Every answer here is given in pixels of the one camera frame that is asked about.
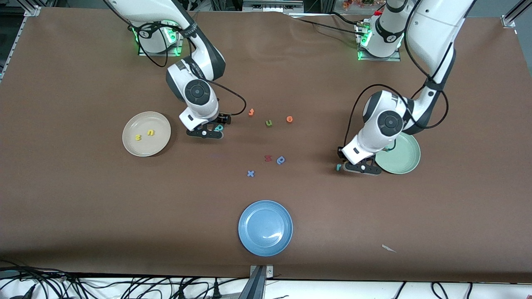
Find pale green plate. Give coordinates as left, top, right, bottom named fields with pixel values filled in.
left=375, top=132, right=421, bottom=174

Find pale beige plate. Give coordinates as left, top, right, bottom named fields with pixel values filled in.
left=122, top=111, right=172, bottom=157

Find brown table cover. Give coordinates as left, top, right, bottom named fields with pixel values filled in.
left=0, top=7, right=532, bottom=284

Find blue plate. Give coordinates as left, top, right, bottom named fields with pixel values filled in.
left=238, top=200, right=293, bottom=257

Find grey power strip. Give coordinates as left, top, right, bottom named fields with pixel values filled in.
left=242, top=0, right=305, bottom=12

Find orange patterned object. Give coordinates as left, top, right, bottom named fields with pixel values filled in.
left=342, top=0, right=374, bottom=11

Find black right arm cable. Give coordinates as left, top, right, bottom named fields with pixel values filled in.
left=131, top=23, right=247, bottom=117

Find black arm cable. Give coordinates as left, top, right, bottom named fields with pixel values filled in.
left=131, top=23, right=247, bottom=117
left=343, top=0, right=450, bottom=150

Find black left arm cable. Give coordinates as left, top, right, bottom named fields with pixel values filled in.
left=343, top=0, right=450, bottom=150

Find black base cable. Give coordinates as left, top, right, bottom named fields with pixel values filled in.
left=289, top=12, right=366, bottom=36

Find metal mount bracket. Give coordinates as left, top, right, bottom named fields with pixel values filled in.
left=249, top=265, right=274, bottom=279

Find dark camera support beam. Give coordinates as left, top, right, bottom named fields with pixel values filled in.
left=238, top=266, right=266, bottom=299

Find aluminium frame profile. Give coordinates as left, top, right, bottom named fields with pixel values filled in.
left=501, top=0, right=532, bottom=29
left=0, top=5, right=41, bottom=83

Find tangled black cables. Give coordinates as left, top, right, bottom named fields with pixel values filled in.
left=0, top=260, right=233, bottom=299

